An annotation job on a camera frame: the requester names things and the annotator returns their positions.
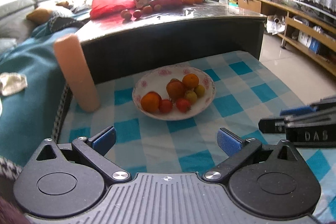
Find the teal blanket with houndstooth trim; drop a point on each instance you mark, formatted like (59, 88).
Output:
(34, 113)

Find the blue white checkered tablecloth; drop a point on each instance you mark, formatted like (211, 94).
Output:
(246, 92)

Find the small red cherry tomato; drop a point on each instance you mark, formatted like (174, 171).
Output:
(183, 105)

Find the red plastic bag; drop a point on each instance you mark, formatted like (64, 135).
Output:
(101, 8)

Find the pink ribbed cylinder cup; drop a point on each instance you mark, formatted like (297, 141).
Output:
(74, 67)

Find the dark coffee table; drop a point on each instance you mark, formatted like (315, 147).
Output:
(114, 48)

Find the orange tangerine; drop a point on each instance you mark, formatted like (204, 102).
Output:
(150, 102)
(190, 81)

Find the large red tomato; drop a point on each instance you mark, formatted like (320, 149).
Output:
(175, 89)

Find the red cherry tomato with stem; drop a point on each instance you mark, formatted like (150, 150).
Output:
(165, 106)

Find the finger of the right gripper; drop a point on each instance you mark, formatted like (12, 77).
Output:
(307, 108)
(283, 124)

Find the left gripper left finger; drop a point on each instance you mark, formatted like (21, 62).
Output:
(92, 151)

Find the white floral porcelain bowl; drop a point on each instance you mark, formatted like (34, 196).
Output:
(156, 81)

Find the white cloth on blanket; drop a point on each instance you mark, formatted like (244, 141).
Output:
(12, 83)

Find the mustard yellow cushion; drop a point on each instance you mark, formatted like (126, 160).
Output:
(40, 15)

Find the grey sofa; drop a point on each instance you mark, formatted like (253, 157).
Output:
(15, 28)

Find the wooden tv shelf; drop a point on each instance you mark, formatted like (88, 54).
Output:
(310, 35)

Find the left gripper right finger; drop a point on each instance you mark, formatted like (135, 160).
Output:
(239, 151)

